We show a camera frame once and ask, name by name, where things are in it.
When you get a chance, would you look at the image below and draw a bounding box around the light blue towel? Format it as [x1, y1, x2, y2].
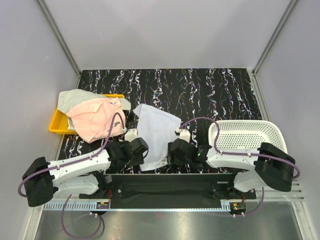
[133, 103, 181, 172]

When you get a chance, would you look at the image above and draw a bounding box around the pink towel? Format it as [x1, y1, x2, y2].
[66, 110, 126, 144]

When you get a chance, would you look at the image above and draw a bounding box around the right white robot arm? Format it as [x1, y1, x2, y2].
[167, 138, 296, 199]

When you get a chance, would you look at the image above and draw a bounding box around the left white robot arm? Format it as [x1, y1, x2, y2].
[18, 137, 149, 207]

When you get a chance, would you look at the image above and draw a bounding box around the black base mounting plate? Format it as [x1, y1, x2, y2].
[79, 173, 257, 210]

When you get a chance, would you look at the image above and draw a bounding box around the white perforated plastic basket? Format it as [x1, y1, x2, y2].
[208, 120, 288, 153]

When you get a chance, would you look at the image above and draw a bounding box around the black marble pattern mat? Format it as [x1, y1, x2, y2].
[53, 68, 286, 175]

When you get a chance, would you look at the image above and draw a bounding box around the yellow plastic tray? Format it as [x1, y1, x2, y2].
[49, 94, 125, 135]

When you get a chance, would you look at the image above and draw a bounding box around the cream white towel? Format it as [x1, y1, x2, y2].
[57, 89, 131, 116]

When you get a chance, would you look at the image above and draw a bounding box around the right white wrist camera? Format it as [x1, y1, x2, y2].
[174, 128, 191, 143]

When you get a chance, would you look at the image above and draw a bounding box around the slotted cable duct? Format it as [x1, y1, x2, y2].
[43, 201, 110, 211]

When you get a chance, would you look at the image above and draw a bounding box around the left aluminium frame post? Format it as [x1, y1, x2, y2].
[35, 0, 82, 76]

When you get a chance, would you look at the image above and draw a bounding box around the aluminium frame post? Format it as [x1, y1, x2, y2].
[252, 0, 301, 76]
[35, 0, 82, 76]

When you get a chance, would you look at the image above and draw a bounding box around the right aluminium frame post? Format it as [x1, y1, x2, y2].
[252, 0, 301, 76]

